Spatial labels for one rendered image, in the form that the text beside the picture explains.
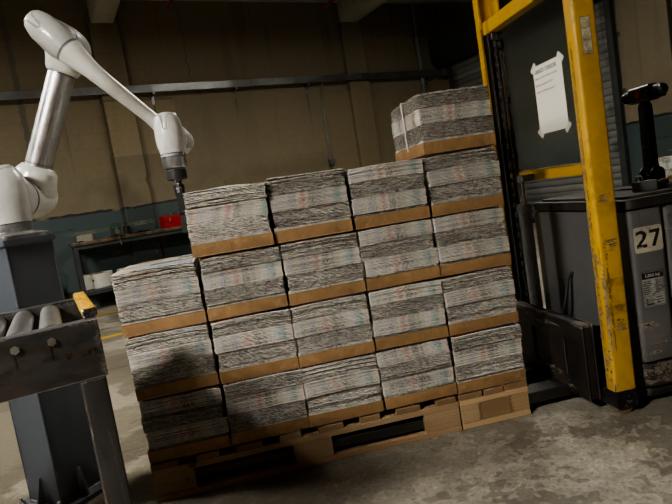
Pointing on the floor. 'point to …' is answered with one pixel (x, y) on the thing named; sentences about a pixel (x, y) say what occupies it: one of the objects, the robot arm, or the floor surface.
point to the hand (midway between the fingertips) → (185, 223)
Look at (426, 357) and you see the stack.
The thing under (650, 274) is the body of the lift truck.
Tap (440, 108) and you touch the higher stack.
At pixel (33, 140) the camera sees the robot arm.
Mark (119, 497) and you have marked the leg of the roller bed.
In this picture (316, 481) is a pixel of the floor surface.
